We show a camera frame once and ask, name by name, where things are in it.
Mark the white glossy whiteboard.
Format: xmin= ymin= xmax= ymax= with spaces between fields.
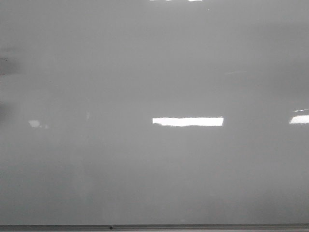
xmin=0 ymin=0 xmax=309 ymax=225

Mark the grey aluminium whiteboard frame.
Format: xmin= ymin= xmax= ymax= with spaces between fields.
xmin=0 ymin=223 xmax=309 ymax=231

